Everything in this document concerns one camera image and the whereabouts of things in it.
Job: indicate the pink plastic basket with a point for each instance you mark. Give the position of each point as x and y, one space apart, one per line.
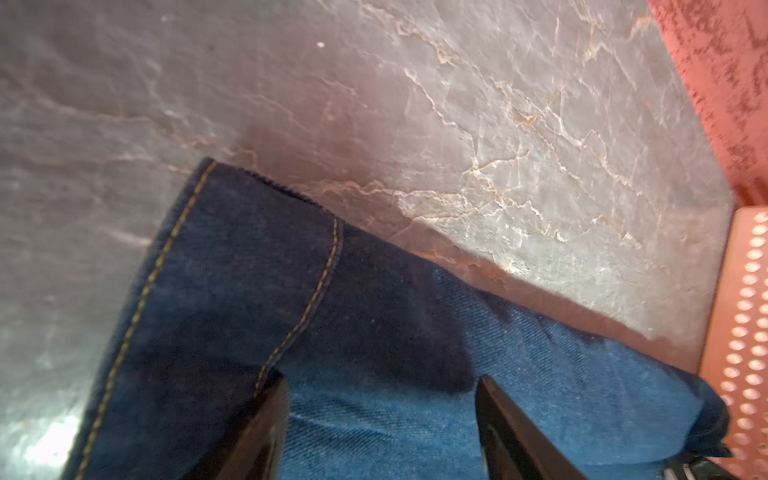
734 359

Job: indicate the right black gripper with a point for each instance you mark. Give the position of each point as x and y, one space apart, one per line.
688 466

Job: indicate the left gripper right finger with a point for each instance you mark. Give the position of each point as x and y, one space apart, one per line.
512 446

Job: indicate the blue denim skirt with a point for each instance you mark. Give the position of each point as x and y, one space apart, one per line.
248 282

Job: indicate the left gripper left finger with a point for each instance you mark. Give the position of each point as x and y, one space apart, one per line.
252 445

